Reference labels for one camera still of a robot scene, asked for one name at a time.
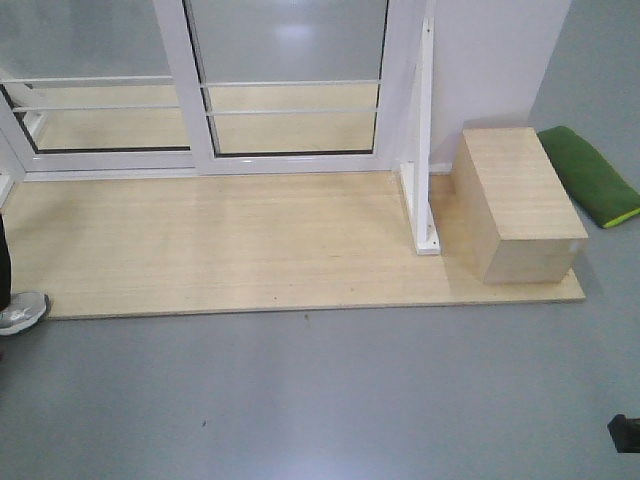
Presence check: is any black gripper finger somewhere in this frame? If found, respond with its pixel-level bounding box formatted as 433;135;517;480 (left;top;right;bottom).
607;414;640;453

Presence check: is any white sliding glass door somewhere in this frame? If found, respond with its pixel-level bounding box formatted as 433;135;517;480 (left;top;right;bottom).
154;1;430;175

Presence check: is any white bottom door track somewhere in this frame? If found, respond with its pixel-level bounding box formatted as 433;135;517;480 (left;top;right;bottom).
23;161;396;182

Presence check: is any green cushion bag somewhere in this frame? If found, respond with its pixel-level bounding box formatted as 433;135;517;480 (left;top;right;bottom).
537;126;639;229

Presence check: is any light wooden box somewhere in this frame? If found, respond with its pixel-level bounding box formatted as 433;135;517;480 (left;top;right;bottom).
452;127;588;284

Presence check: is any light wooden platform board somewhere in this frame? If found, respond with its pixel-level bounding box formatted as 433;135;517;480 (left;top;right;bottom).
3;173;584;319

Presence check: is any grey white sneaker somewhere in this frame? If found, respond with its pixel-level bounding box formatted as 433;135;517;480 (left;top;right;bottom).
1;291;49;336

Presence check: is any fixed white glass panel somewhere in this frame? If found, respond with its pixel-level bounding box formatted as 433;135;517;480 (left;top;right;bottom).
1;1;192;173

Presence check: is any black trouser leg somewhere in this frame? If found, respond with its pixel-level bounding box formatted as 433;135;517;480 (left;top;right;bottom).
0;219;12;311

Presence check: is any white triangular support bracket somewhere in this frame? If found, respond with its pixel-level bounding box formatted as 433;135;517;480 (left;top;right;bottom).
399;17;441;255

